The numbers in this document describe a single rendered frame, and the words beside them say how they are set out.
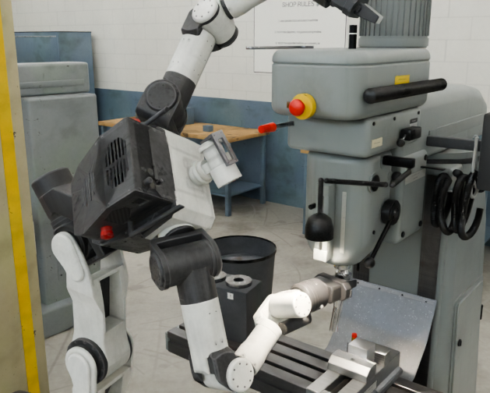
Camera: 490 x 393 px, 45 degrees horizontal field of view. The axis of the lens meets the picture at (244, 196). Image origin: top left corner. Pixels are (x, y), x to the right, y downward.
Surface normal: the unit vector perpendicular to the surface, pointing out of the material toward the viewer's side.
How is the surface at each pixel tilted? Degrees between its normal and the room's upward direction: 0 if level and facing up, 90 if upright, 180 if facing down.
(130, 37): 90
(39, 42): 90
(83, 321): 90
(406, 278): 90
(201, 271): 70
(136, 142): 58
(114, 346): 81
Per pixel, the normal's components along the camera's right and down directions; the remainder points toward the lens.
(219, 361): 0.64, -0.15
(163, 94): -0.04, -0.25
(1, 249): 0.79, 0.16
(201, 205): 0.76, -0.42
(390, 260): -0.61, 0.21
